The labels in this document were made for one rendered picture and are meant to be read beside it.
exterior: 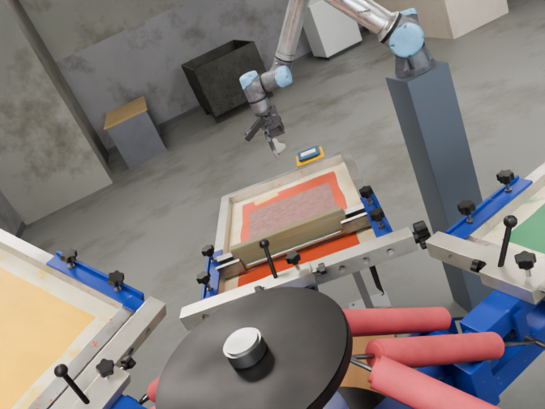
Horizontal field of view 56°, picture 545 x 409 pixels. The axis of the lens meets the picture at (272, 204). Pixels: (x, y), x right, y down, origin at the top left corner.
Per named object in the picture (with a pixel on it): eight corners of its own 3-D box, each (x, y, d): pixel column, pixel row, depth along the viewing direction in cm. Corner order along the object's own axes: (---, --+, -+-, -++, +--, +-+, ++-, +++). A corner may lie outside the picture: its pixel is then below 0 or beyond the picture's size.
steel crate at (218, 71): (258, 86, 845) (238, 37, 811) (278, 96, 736) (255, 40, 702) (203, 113, 836) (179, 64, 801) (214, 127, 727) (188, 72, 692)
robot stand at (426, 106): (483, 283, 260) (422, 58, 210) (508, 301, 244) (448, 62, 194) (453, 299, 258) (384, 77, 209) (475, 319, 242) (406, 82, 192)
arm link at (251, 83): (255, 73, 195) (235, 80, 198) (267, 99, 199) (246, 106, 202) (259, 66, 202) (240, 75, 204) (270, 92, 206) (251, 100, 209)
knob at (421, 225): (407, 243, 144) (400, 222, 141) (427, 237, 143) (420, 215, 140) (415, 258, 137) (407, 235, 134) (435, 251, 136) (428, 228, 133)
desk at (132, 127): (163, 131, 829) (143, 95, 803) (169, 149, 721) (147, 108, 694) (126, 149, 824) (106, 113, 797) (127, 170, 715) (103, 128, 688)
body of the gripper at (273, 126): (285, 135, 207) (274, 107, 202) (266, 143, 208) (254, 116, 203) (285, 129, 214) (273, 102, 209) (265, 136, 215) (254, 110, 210)
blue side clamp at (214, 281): (216, 267, 183) (208, 251, 181) (229, 262, 183) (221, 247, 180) (209, 320, 156) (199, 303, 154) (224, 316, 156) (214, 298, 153)
